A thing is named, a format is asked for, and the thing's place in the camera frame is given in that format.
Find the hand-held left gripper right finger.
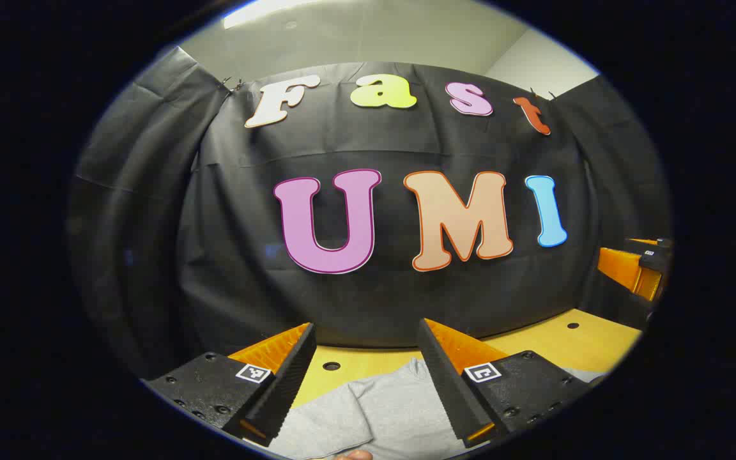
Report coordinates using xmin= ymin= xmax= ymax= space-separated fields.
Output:
xmin=417 ymin=318 xmax=594 ymax=449

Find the grey zip-neck sweatshirt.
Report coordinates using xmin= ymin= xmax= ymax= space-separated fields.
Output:
xmin=264 ymin=358 xmax=606 ymax=460

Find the black backdrop cloth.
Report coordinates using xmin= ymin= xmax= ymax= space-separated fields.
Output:
xmin=68 ymin=46 xmax=672 ymax=378

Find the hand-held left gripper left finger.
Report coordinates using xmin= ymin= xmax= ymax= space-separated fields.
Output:
xmin=141 ymin=323 xmax=318 ymax=447

